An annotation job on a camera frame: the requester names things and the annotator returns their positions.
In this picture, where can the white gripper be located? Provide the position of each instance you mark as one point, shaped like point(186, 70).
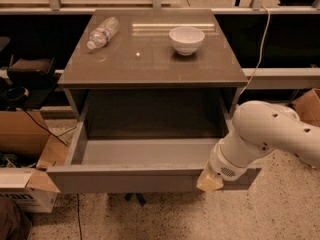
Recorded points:
point(222, 166)

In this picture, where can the grey top drawer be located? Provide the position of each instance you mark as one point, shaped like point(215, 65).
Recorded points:
point(100, 160)

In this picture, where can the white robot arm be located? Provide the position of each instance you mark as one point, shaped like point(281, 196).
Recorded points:
point(258, 129)

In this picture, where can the grey cabinet with glossy top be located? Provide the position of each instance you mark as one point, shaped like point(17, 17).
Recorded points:
point(140, 55)

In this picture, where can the cardboard box right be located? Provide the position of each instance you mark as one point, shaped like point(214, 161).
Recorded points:
point(308, 107)

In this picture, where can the white ceramic bowl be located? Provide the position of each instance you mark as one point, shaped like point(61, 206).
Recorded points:
point(186, 40)

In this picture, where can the white printed cardboard box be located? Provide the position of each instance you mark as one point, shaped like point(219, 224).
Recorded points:
point(31, 189)

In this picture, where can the clear plastic water bottle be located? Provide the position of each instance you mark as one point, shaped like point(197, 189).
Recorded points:
point(102, 35)

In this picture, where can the open cardboard box left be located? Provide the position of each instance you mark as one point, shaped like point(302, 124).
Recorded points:
point(26, 141)

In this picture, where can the dark brown bag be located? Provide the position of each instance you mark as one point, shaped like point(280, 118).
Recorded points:
point(14, 223)

